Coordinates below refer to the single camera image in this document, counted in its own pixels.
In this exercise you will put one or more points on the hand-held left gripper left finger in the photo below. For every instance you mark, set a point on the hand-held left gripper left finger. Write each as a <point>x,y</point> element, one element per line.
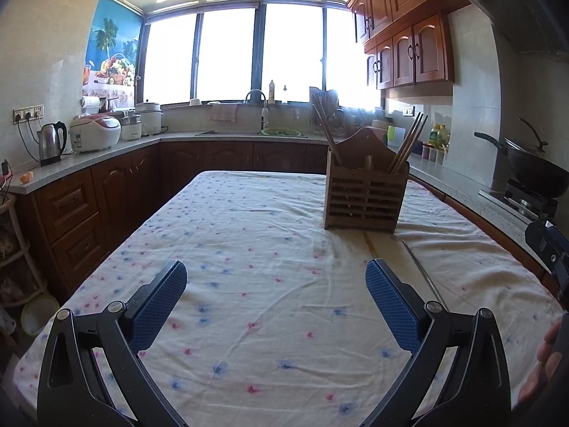
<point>160,307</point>

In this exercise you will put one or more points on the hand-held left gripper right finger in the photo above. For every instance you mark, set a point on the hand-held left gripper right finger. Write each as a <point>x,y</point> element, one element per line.
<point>391,307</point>

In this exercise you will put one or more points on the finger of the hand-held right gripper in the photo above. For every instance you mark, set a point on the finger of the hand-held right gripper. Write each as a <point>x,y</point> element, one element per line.
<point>540,240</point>

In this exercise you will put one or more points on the steel chopstick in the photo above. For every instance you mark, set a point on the steel chopstick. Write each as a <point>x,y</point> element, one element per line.
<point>422,271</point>

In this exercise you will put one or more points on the wooden utensil holder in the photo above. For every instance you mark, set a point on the wooden utensil holder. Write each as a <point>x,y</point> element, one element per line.
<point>364,200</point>

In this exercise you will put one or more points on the person's right hand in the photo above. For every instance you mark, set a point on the person's right hand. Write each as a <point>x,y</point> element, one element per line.
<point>533,387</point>

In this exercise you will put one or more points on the gas stove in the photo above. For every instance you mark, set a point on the gas stove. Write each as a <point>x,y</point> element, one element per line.
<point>520,200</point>

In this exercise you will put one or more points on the black wok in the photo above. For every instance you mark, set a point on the black wok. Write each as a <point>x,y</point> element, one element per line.
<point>533,169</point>

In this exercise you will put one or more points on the glass wok lid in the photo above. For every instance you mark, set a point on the glass wok lid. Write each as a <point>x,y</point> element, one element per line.
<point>527,144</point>

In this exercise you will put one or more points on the floral tablecloth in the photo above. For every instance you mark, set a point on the floral tablecloth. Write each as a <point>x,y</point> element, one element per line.
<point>266,275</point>

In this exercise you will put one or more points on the wooden lower cabinets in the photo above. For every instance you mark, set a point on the wooden lower cabinets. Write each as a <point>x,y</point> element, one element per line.
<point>133,187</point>

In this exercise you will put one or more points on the wooden cabinets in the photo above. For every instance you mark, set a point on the wooden cabinets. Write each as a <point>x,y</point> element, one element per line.
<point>133,187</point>
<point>409,31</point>

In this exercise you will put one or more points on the spice jar set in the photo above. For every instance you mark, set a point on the spice jar set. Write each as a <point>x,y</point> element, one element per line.
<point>433,155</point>

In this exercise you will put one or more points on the cooking oil bottle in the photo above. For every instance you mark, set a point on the cooking oil bottle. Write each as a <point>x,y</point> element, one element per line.
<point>438,135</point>

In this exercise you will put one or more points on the green translucent cup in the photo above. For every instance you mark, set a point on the green translucent cup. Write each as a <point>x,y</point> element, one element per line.
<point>394,135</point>

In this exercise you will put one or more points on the pink lidded container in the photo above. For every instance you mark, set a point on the pink lidded container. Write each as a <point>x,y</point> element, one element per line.
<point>379,128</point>

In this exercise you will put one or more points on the white food steamer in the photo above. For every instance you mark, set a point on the white food steamer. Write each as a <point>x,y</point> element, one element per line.
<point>131,129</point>

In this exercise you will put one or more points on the orange fruit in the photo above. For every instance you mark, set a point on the orange fruit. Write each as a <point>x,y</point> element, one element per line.
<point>27,178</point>

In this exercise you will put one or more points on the kitchen sink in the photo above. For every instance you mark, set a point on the kitchen sink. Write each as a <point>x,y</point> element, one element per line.
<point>222,133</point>

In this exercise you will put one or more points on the pink white rice cooker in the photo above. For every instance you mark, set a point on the pink white rice cooker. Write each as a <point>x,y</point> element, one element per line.
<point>95,133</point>

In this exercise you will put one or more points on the large white electric cooker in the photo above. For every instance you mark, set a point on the large white electric cooker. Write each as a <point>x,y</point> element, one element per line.
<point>149,118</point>

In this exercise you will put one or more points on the steel electric kettle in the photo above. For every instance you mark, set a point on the steel electric kettle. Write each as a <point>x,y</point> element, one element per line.
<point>50,144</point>

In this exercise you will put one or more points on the hanging pink towel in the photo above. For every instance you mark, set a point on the hanging pink towel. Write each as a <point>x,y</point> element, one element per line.
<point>223,112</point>

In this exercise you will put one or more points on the metal dish rack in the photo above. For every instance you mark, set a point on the metal dish rack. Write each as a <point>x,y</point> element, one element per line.
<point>329,111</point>

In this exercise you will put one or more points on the green colander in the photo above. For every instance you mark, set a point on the green colander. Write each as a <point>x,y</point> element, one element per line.
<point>280,132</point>

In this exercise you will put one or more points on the white paper towel roll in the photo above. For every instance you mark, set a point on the white paper towel roll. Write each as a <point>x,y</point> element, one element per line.
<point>92,105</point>

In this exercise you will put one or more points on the chrome faucet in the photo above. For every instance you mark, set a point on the chrome faucet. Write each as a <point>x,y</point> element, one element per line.
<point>265,115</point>

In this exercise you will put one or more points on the steel range hood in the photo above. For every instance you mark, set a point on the steel range hood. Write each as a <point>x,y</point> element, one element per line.
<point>524,4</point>

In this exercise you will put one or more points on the wooden upper cabinets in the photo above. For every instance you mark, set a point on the wooden upper cabinets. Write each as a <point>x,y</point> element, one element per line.
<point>409,31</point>

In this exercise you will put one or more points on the kitchen window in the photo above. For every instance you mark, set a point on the kitchen window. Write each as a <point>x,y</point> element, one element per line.
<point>231,53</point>

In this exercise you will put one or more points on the wall power outlet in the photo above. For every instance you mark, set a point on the wall power outlet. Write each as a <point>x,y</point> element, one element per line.
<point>408,110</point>

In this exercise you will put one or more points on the wall power outlet strip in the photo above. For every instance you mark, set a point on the wall power outlet strip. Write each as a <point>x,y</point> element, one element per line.
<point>29,113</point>

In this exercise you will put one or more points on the tropical fruit wall poster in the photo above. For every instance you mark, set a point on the tropical fruit wall poster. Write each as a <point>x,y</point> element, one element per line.
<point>113,49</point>

